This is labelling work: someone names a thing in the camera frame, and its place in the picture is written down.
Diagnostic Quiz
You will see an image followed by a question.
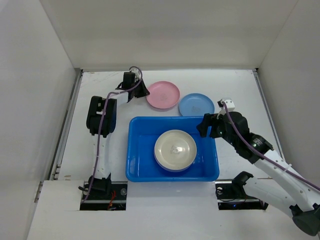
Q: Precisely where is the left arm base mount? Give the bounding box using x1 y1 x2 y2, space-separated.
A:
79 181 128 211

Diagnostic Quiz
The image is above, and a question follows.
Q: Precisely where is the right aluminium rail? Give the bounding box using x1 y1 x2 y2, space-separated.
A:
252 68 285 159

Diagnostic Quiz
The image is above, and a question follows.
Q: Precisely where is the blue plate centre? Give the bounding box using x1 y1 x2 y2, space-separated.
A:
178 93 215 117

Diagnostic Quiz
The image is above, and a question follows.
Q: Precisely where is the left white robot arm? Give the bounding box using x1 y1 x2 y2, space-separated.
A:
83 66 150 198

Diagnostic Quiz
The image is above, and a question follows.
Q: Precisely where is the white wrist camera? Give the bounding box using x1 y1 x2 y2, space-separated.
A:
217 98 236 115
129 66 143 79

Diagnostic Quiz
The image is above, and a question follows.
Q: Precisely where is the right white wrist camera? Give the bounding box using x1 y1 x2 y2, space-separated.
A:
217 98 236 115

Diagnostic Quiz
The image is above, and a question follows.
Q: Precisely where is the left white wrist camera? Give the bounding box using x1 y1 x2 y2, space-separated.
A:
129 66 143 79

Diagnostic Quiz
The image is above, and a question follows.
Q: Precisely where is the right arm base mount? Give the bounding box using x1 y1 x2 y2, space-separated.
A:
215 180 269 211

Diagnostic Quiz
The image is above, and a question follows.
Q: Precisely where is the left aluminium rail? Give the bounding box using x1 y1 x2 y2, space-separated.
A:
46 68 83 180

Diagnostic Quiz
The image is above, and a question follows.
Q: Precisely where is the aluminium rail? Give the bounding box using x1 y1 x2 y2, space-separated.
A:
252 68 285 159
46 68 83 180

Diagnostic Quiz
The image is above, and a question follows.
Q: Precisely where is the pink plate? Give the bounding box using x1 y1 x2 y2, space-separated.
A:
146 81 180 110

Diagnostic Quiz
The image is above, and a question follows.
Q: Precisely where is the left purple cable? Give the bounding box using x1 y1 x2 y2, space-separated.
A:
81 66 144 205

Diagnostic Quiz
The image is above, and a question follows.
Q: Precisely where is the blue plastic bin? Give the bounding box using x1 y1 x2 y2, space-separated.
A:
125 116 220 182

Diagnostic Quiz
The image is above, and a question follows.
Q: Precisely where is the purple plate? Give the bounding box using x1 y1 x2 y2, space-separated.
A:
156 160 194 173

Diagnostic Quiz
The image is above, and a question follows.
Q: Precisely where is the cream plate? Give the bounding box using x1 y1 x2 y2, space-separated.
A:
153 129 197 164

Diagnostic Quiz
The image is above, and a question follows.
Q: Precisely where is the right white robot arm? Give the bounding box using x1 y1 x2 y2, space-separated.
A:
196 111 320 236

